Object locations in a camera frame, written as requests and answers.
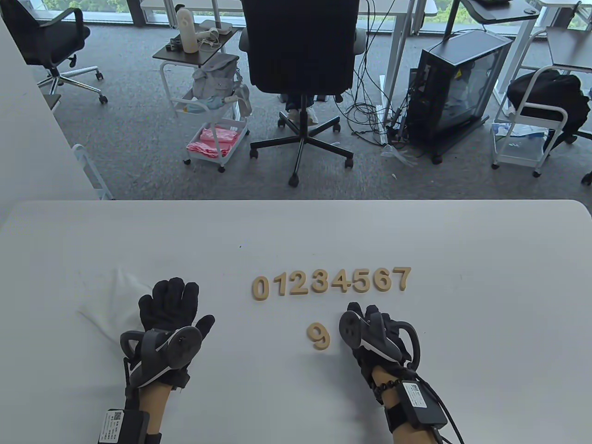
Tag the person's left hand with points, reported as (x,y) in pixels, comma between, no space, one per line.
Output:
(173,300)

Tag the person's right hand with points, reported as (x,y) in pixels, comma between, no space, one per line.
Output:
(365,370)

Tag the single-loop tailed wooden number block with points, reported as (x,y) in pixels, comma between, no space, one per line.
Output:
(326,335)
(377,282)

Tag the flat-topped curvy wooden number block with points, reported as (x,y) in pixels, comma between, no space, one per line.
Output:
(366,284)

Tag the triangular-holed wooden number block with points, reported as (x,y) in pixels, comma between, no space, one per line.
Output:
(344,283)

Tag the two-lobed wooden number block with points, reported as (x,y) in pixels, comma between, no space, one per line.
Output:
(324,286)

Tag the angled bent wooden number block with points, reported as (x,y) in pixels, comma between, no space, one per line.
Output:
(403,280)

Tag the hooked curvy wooden number block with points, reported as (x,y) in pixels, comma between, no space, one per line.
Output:
(298,292)

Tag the straight wooden number block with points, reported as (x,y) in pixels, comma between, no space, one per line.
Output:
(281,286)

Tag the person's left forearm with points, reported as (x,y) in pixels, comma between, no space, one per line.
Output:
(155,404)

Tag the person's right forearm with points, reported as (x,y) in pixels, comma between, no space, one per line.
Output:
(384,374)

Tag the black bag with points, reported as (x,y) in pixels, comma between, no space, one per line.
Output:
(545,92)

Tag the grey handheld tracking controller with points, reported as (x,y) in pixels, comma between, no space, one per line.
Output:
(377,340)
(182,344)

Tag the black wrist sensor box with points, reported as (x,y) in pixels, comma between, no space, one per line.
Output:
(122,426)
(423,404)

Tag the white metal rack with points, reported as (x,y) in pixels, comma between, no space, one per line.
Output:
(90,169)

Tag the pink folded cloths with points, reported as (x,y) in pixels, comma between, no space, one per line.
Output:
(212,141)

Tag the light blue pouch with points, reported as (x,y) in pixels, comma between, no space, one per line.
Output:
(203,105)

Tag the clear plastic wrapper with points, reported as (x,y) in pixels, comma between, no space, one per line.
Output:
(400,156)

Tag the grey backpack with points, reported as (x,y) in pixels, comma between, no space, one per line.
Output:
(215,76)

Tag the white cart with dark top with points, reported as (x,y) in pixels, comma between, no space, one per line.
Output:
(194,56)

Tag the small black gadget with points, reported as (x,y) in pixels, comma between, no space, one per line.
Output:
(175,45)

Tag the white handheld device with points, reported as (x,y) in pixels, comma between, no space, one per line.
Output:
(210,34)

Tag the white rolling cart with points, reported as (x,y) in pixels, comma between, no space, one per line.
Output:
(518,148)

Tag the cream cylindrical device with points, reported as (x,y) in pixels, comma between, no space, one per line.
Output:
(187,30)

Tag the flat white box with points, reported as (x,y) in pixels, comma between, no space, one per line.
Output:
(219,25)

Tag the black high-back office chair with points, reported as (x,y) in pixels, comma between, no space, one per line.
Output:
(300,46)

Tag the black chrome-base office chair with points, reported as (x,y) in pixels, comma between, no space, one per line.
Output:
(51,41)

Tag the black computer tower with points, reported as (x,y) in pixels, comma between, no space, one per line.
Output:
(458,88)

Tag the black standing desk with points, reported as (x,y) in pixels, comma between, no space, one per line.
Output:
(504,10)

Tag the dark-topped white-frame desk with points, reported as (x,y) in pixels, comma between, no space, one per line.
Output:
(569,46)

